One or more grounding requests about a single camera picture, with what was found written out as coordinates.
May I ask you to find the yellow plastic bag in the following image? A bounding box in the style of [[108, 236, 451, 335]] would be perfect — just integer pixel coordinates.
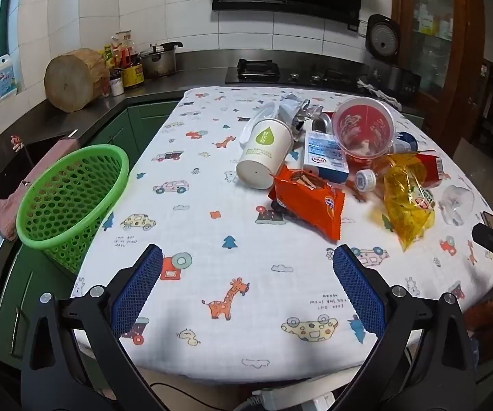
[[381, 154, 436, 252]]

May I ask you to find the round wooden chopping block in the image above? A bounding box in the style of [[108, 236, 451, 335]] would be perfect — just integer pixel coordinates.
[[44, 48, 111, 113]]

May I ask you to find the printed white tablecloth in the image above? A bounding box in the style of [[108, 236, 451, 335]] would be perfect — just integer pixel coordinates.
[[70, 86, 493, 379]]

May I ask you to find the pink towel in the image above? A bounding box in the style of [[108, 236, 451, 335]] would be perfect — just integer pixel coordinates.
[[0, 137, 80, 241]]

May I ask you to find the white plastic lid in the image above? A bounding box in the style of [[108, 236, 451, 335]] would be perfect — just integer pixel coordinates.
[[239, 102, 283, 146]]

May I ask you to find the plastic bottle white cap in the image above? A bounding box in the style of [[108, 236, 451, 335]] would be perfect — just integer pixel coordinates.
[[346, 154, 401, 192]]

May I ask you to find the clear plastic wrapper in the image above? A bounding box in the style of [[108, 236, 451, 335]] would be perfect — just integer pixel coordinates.
[[439, 185, 475, 227]]

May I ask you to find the green plastic basket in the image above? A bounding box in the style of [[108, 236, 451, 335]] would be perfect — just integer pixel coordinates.
[[16, 144, 130, 275]]

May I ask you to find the group of condiment bottles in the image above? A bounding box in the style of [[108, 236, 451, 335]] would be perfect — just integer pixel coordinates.
[[101, 30, 139, 71]]

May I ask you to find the clear plastic cup red print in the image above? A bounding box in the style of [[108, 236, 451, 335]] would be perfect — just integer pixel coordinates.
[[331, 96, 397, 159]]

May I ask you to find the dark jar yellow label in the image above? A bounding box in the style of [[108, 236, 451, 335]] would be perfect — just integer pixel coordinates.
[[121, 62, 145, 90]]

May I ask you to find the large white detergent bottle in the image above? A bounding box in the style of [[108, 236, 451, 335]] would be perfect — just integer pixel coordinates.
[[0, 54, 18, 105]]

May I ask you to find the white paper cup green label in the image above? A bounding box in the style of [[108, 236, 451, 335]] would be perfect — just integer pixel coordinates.
[[235, 116, 294, 190]]

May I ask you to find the black rice cooker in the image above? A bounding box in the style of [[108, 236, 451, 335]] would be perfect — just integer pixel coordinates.
[[365, 14, 401, 58]]

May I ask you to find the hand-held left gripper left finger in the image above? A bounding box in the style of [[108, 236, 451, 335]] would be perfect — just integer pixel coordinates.
[[20, 244, 165, 411]]

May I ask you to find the blue white round container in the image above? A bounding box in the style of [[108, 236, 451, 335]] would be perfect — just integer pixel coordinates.
[[390, 132, 419, 155]]

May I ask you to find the black gas stove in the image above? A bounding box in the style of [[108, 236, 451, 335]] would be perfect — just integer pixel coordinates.
[[225, 58, 369, 86]]

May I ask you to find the wooden glass cabinet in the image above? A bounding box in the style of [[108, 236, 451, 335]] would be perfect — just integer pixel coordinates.
[[390, 0, 487, 114]]

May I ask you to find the dark countertop appliance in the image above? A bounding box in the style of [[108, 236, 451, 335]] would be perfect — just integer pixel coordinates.
[[368, 62, 421, 102]]

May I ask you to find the white cloth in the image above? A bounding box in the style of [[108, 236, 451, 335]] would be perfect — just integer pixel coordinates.
[[357, 78, 402, 111]]

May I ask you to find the blue white cardboard box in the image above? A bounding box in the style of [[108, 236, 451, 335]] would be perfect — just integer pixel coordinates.
[[302, 130, 350, 183]]

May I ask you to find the metal pressure cooker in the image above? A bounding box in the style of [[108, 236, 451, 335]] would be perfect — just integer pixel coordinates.
[[140, 41, 184, 79]]

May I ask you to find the grey paper wrapper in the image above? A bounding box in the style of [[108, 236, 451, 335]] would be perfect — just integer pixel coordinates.
[[278, 92, 329, 131]]

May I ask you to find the orange snack packet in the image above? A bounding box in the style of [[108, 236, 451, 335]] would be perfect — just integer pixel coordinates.
[[269, 165, 346, 241]]

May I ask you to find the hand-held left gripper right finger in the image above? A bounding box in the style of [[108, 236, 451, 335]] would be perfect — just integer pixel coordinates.
[[330, 244, 478, 411]]

